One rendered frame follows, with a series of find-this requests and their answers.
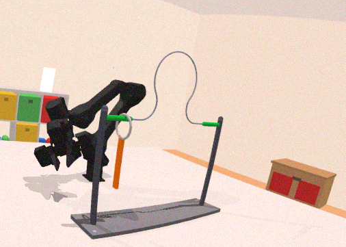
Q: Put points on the orange handle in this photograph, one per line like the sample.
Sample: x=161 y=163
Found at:
x=120 y=148

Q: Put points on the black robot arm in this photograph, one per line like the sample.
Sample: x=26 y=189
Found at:
x=81 y=116

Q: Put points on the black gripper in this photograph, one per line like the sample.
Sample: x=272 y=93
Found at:
x=71 y=148

